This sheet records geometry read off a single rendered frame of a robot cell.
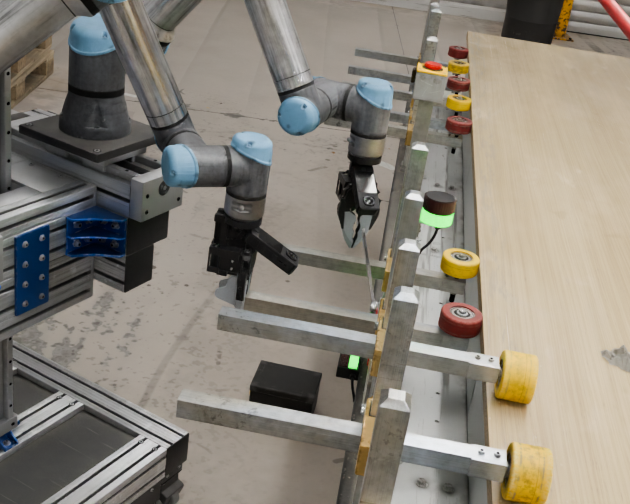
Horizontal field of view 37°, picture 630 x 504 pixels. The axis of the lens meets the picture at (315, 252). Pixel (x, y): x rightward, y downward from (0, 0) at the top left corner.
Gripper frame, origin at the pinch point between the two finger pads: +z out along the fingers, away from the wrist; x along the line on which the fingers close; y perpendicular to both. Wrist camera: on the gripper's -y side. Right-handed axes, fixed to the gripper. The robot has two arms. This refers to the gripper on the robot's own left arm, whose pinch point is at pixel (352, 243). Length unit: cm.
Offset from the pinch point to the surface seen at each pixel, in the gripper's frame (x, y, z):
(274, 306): 20.5, -21.1, 3.6
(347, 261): 1.1, -1.5, 3.5
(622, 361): -37, -49, -2
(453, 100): -62, 107, -2
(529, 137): -75, 75, -1
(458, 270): -20.0, -11.9, -0.3
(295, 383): -8, 58, 77
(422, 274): -14.3, -7.0, 3.4
